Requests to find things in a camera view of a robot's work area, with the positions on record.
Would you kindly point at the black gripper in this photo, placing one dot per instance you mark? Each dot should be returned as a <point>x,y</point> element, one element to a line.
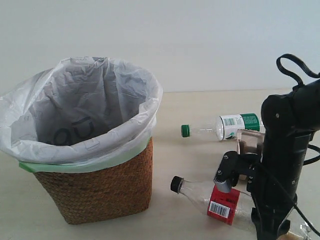
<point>271,207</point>

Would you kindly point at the red label plastic bottle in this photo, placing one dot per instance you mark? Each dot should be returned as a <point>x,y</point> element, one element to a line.
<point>233,208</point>

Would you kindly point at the brown paper pulp tray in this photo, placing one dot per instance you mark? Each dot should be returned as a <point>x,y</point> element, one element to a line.
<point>249,142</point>

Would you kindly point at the green label plastic bottle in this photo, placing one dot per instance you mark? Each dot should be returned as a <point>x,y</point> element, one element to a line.
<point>224,127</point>

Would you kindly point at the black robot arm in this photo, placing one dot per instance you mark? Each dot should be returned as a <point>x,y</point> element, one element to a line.
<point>290,122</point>

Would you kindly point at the woven wicker waste basket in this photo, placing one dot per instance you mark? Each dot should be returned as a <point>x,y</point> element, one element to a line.
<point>110,193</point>

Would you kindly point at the white plastic bin liner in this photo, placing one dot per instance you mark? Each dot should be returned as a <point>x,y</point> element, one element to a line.
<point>84,115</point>

